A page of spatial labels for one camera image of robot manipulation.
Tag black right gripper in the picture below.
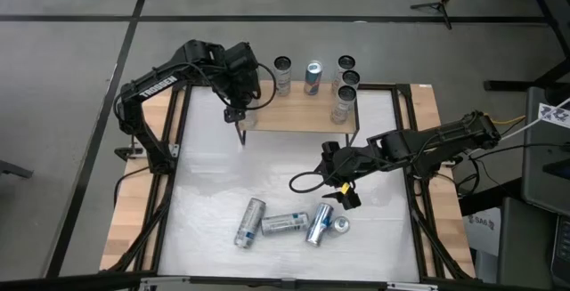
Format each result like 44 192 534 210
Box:
316 141 382 211

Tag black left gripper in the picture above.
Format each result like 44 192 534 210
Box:
224 41 262 124

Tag Celsius can red print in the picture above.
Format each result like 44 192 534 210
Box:
330 85 358 125
340 69 362 94
331 54 357 92

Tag small silver can blue text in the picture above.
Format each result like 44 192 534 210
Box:
329 214 352 238

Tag tall silver blue can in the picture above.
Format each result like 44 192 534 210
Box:
305 201 335 247

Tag wooden shelf black legs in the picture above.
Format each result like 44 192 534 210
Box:
234 79 360 150

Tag white table cover sheet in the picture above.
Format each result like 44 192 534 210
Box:
156 85 422 283

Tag white labelled box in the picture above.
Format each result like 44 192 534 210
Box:
462 206 502 256

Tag black tripod stand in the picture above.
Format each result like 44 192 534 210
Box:
409 0 464 31

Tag grey equipment cabinet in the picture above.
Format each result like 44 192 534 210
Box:
520 86 570 216

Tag dark grey box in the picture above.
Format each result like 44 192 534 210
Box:
496 195 558 291

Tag black screen device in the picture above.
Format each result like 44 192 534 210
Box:
542 157 570 181

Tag white tag blue print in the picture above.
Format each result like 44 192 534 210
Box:
537 99 570 131

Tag grey furniture foot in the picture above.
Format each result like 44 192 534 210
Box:
0 158 35 180

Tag black keypad device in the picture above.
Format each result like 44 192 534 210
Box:
550 214 570 286

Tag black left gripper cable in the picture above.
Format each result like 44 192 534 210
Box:
195 61 278 112

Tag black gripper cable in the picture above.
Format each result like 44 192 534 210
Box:
288 170 339 194
195 61 278 112

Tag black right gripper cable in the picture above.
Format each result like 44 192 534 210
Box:
288 170 339 194

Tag black aluminium table frame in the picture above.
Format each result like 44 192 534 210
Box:
98 70 476 290

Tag white cable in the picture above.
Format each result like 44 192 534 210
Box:
499 98 570 141

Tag black desk leg frame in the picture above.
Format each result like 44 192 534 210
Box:
447 0 570 93

